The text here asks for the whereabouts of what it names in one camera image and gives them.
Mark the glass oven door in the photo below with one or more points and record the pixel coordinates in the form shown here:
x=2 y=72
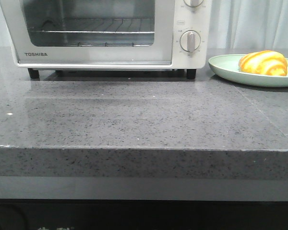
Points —
x=19 y=20

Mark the yellow croissant bread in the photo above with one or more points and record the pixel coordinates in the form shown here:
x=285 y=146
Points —
x=265 y=62

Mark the white Toshiba toaster oven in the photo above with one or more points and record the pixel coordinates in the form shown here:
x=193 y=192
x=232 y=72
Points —
x=185 y=19

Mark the lower timer knob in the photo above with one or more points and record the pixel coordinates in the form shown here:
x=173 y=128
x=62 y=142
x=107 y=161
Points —
x=190 y=41

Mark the mint green plate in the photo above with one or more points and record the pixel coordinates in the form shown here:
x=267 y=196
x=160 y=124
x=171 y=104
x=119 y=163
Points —
x=227 y=67

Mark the upper temperature knob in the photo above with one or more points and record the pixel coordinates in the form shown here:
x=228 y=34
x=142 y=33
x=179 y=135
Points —
x=193 y=3

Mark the metal wire oven rack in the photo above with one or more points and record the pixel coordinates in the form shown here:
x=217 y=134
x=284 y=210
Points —
x=94 y=32

